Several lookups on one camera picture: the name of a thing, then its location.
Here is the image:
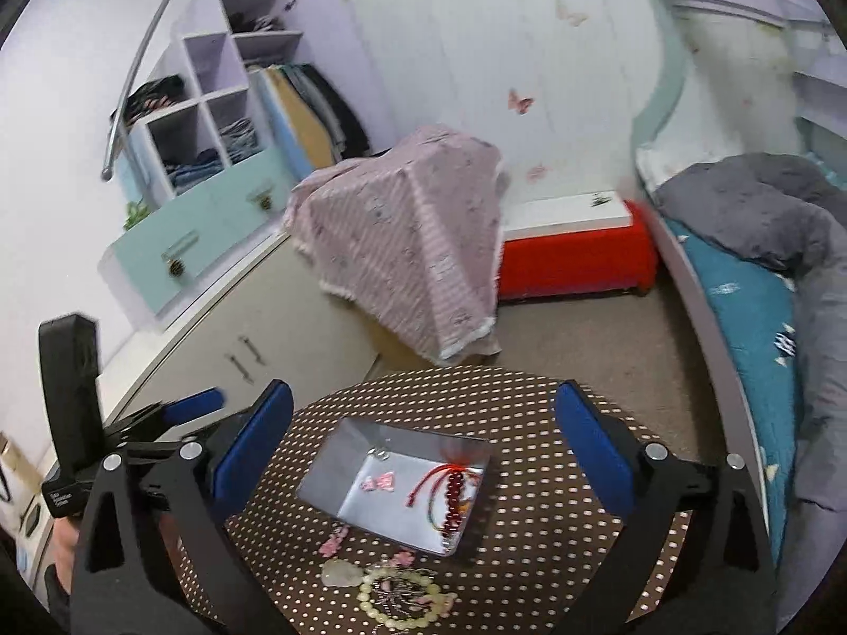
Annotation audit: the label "beige low cabinet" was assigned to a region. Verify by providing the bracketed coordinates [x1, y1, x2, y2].
[0, 231, 381, 497]

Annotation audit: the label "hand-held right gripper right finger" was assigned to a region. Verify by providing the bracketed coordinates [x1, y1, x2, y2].
[554, 380, 778, 635]

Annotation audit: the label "metal stair handrail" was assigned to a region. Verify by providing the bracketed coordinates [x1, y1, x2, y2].
[101, 0, 206, 181]

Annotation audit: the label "pale jade pendant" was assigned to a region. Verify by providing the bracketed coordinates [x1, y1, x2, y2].
[321, 559, 364, 588]

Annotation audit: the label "folded jeans stack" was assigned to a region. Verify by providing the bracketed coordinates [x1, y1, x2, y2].
[165, 151, 226, 189]

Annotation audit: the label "red bead bracelet with tassel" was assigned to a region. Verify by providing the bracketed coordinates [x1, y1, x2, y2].
[405, 446, 479, 537]

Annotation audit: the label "round polka dot table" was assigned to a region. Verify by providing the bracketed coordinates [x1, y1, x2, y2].
[178, 366, 702, 635]

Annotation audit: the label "red storage bench white top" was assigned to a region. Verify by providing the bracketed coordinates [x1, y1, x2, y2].
[496, 190, 659, 302]

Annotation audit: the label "metal tin box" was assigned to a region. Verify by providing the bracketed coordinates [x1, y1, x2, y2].
[295, 416, 494, 560]

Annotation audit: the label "row of hanging clothes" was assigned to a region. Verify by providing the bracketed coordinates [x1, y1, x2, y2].
[248, 62, 372, 176]

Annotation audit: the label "folded striped clothes stack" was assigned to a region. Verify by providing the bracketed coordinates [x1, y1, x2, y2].
[218, 117, 259, 160]

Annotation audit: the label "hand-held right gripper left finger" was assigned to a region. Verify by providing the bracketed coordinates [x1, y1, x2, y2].
[69, 380, 295, 635]

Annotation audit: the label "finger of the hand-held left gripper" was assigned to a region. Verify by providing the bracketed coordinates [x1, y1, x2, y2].
[99, 387, 229, 460]

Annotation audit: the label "lilac cubby shelf unit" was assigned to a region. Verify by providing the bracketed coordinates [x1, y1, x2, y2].
[122, 0, 312, 206]

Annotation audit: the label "teal drawer unit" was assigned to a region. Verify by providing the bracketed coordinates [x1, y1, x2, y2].
[99, 146, 299, 332]

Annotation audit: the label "dark clothes pile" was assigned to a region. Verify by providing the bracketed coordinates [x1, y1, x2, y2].
[122, 76, 186, 123]

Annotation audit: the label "silver chain necklace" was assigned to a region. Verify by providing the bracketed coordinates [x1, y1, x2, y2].
[379, 574, 428, 618]

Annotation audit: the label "cream bead bracelet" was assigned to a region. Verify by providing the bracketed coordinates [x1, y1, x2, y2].
[357, 562, 443, 631]

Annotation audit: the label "grey duvet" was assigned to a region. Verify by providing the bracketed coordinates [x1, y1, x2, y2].
[652, 152, 847, 510]

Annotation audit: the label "blue bed sheet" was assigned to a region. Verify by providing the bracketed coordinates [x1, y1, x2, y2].
[665, 215, 805, 566]

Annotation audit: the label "pink patterned cover cloth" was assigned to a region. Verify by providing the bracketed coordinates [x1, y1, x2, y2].
[283, 124, 509, 365]

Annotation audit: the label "teal bunk bed frame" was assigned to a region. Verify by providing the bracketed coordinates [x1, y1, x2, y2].
[625, 0, 847, 610]

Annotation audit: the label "dark clothes in cubby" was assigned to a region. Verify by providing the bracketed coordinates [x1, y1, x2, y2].
[228, 13, 282, 34]

